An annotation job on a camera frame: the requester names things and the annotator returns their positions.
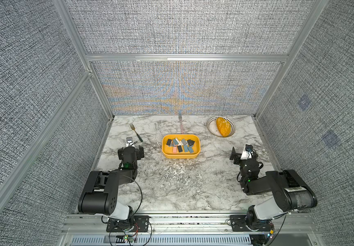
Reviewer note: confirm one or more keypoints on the white patterned plate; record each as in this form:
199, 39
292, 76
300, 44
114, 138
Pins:
212, 127

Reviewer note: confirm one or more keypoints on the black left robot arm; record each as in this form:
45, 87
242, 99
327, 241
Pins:
100, 192

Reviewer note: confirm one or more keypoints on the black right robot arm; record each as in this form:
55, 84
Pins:
289, 191

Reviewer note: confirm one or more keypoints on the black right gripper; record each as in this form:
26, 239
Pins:
238, 157

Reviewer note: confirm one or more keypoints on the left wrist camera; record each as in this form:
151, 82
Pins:
130, 142

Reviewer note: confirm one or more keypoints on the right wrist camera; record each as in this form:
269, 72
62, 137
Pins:
248, 152

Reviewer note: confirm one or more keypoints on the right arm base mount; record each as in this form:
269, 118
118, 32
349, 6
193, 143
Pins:
240, 223

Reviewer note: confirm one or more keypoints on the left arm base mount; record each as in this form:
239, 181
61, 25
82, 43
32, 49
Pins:
132, 225

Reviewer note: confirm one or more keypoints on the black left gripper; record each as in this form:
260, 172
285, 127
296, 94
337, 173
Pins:
139, 152

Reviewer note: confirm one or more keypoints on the yellow plastic storage box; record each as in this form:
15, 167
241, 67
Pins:
167, 150

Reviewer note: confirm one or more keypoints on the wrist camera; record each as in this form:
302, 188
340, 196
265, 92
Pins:
130, 142
248, 152

